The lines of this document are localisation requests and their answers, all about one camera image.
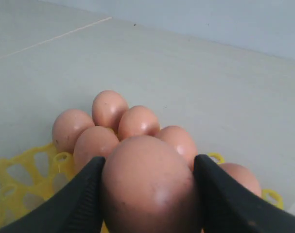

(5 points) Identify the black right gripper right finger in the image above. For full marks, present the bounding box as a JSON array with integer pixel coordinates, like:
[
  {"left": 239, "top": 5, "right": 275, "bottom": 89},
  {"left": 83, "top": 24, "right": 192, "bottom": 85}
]
[{"left": 193, "top": 154, "right": 295, "bottom": 233}]

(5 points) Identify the brown egg slot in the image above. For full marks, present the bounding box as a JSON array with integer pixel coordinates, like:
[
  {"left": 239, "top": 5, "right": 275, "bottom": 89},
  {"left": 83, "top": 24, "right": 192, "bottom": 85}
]
[
  {"left": 118, "top": 105, "right": 160, "bottom": 141},
  {"left": 219, "top": 163, "right": 262, "bottom": 198},
  {"left": 101, "top": 135, "right": 201, "bottom": 233},
  {"left": 155, "top": 125, "right": 198, "bottom": 171},
  {"left": 52, "top": 109, "right": 95, "bottom": 153},
  {"left": 91, "top": 90, "right": 129, "bottom": 131},
  {"left": 73, "top": 126, "right": 120, "bottom": 173}
]

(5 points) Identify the yellow plastic egg tray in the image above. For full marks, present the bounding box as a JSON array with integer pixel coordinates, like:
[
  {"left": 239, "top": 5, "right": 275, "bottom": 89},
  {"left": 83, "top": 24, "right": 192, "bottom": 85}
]
[{"left": 0, "top": 142, "right": 284, "bottom": 233}]

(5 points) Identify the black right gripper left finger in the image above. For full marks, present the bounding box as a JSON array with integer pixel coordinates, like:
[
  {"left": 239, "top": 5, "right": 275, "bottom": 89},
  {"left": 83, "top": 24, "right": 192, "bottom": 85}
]
[{"left": 0, "top": 157, "right": 105, "bottom": 233}]

